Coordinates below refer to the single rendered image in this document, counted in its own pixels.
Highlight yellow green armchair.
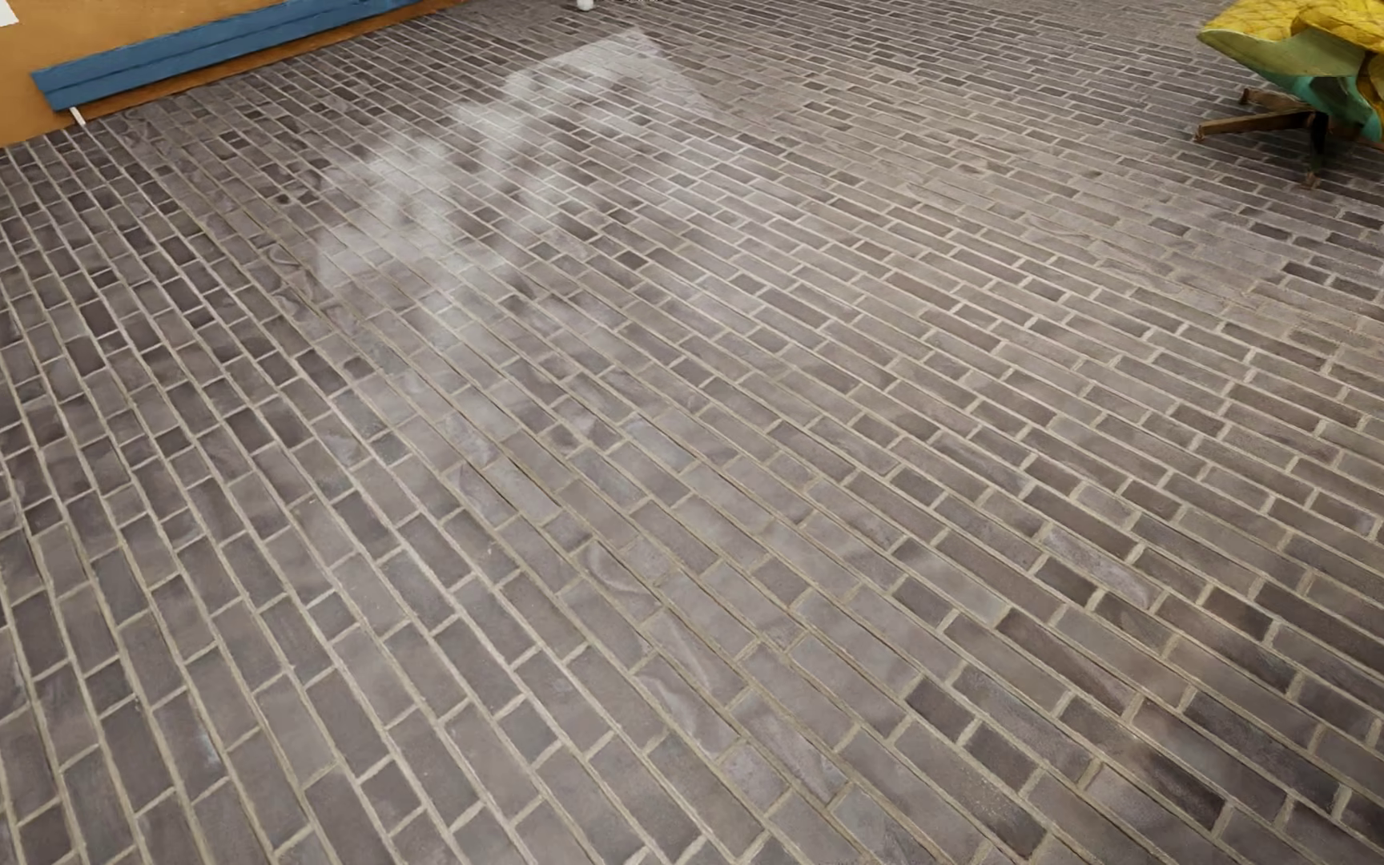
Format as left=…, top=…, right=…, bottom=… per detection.
left=1194, top=0, right=1384, bottom=189

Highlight blue baseboard panel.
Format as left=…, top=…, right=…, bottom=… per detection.
left=31, top=0, right=429, bottom=113

